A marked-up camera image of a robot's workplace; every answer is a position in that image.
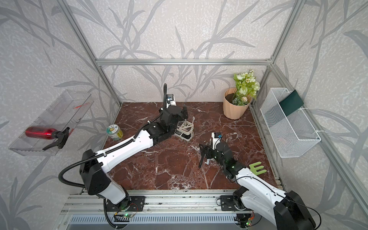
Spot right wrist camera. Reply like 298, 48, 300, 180
211, 132, 222, 150

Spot green toy garden fork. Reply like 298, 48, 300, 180
249, 162, 267, 176

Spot aluminium frame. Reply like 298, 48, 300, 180
57, 1, 368, 215

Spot white wire mesh basket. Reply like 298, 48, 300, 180
260, 88, 321, 158

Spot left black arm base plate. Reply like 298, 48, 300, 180
105, 196, 146, 212

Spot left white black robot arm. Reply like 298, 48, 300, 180
58, 105, 188, 210

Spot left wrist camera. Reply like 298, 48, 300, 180
166, 94, 176, 108

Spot aluminium mounting rail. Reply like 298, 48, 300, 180
61, 189, 235, 214

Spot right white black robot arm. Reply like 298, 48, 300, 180
199, 142, 321, 230

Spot black toothbrush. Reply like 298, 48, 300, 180
198, 155, 204, 168

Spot beige ribbed flower pot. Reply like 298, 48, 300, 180
223, 88, 252, 120

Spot green white artificial flowers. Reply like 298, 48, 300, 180
231, 70, 260, 106

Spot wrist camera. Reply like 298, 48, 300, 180
211, 132, 222, 150
166, 94, 176, 108

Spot clear plastic wall shelf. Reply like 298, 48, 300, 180
9, 90, 94, 156

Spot small green tin can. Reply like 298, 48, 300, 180
106, 124, 124, 141

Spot red spray bottle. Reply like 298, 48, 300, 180
25, 126, 70, 151

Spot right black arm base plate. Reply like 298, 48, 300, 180
220, 195, 245, 211

